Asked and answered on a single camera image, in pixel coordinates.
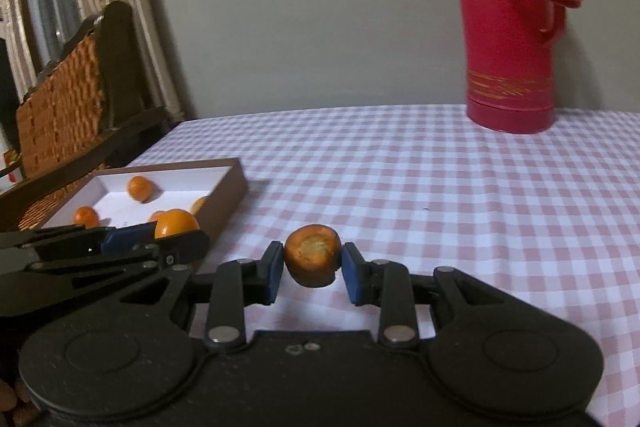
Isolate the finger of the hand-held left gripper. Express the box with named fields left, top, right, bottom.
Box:
left=30, top=231, right=211, bottom=280
left=0, top=223, right=157, bottom=258

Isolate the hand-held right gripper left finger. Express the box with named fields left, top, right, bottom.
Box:
left=65, top=241, right=285, bottom=352

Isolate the pink checkered tablecloth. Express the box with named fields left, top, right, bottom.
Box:
left=125, top=103, right=640, bottom=427

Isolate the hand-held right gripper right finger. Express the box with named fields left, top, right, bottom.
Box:
left=341, top=242, right=561, bottom=350

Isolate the carrot piece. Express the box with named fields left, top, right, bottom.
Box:
left=284, top=224, right=343, bottom=289

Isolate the wicker wooden chair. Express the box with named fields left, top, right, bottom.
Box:
left=0, top=1, right=183, bottom=228

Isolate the red thermos flask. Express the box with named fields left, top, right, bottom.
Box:
left=446, top=0, right=586, bottom=135

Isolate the brown cardboard box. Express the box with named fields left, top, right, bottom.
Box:
left=0, top=158, right=248, bottom=258

